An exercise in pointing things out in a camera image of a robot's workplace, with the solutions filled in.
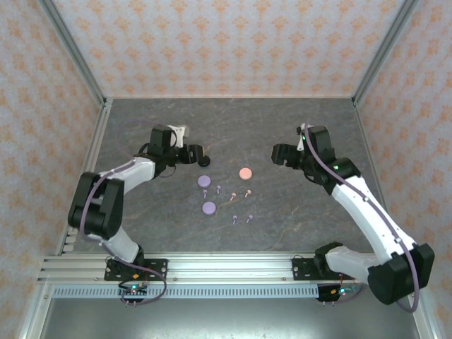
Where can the purple round charging case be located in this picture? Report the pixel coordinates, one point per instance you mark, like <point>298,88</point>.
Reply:
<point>209,208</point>
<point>204,181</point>

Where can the pink round charging case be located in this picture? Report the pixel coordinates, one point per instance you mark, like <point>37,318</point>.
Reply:
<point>245,173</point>

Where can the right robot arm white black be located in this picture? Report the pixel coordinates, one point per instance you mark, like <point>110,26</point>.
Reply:
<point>370,226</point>

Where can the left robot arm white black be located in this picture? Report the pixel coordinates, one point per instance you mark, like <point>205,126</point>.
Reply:
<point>106,212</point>

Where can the grey metal sheet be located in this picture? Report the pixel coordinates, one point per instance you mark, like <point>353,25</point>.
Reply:
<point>226,321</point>

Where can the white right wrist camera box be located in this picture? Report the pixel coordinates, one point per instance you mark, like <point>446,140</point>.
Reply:
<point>301,141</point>

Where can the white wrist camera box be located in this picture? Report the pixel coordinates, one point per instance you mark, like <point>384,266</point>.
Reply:
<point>178,132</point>
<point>301,141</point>

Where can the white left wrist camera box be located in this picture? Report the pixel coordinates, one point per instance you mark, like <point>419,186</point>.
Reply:
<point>178,132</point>

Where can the aluminium table side rail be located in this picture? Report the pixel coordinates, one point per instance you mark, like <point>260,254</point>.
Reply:
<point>96,139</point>
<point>361,123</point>

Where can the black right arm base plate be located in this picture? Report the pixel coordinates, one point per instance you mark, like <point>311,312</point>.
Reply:
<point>300,270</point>

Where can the aluminium mounting rail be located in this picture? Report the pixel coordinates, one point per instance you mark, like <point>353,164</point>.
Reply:
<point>229,268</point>

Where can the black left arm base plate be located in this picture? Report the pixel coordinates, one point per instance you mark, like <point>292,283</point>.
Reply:
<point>159,270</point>

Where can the aluminium corner post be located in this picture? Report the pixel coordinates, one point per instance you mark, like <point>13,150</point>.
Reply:
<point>384,49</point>
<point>73,49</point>

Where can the aluminium frame bar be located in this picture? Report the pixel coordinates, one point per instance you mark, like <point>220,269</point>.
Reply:
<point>423,325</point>
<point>35,310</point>

